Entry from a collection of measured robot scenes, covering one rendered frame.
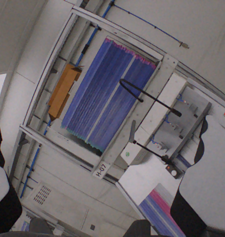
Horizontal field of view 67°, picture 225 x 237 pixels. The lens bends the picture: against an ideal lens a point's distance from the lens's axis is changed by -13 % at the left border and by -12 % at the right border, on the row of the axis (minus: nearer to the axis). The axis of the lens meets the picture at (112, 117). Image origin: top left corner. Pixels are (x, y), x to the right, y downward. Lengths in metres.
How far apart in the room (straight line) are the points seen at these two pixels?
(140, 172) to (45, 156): 2.24
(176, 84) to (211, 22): 1.82
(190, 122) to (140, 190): 0.45
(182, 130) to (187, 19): 1.85
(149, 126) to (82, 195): 2.50
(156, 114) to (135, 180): 0.38
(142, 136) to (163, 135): 0.11
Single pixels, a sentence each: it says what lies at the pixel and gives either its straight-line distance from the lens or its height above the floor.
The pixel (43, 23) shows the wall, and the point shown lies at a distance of 2.77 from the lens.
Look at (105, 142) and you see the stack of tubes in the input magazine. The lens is 0.98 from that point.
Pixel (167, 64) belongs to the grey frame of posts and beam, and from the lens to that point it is 0.92.
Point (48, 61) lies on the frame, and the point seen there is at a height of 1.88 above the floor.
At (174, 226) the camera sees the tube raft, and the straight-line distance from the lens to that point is 0.97.
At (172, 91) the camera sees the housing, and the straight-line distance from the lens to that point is 0.88.
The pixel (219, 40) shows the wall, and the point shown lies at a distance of 2.61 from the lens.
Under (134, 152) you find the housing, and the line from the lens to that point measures 0.95.
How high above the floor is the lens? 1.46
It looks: 1 degrees down
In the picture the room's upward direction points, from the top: 59 degrees counter-clockwise
